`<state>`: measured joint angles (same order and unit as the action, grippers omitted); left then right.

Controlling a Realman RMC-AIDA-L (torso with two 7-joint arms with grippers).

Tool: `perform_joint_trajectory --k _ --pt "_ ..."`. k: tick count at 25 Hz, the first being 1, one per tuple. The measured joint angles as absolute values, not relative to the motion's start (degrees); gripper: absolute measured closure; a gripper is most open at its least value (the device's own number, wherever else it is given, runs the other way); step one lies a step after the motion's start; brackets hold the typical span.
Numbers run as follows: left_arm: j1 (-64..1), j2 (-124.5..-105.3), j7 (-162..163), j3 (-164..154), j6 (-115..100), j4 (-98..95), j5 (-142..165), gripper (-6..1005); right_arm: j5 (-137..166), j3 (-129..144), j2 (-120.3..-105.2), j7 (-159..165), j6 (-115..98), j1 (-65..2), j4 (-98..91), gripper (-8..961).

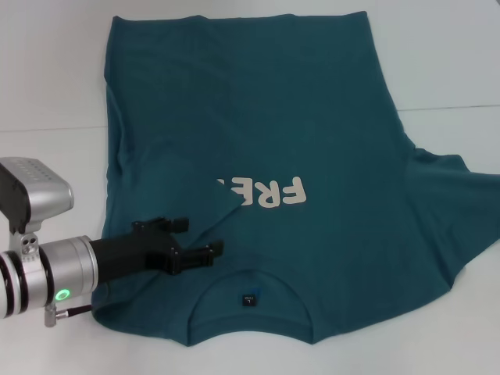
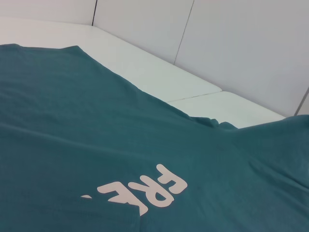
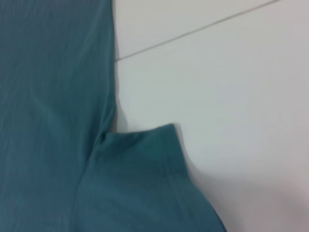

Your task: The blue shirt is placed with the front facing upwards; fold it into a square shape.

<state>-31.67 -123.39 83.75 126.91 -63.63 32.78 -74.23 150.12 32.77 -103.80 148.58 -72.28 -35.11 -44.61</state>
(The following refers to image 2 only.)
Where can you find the teal t-shirt with FREE print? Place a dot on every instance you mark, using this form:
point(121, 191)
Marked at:
point(120, 133)

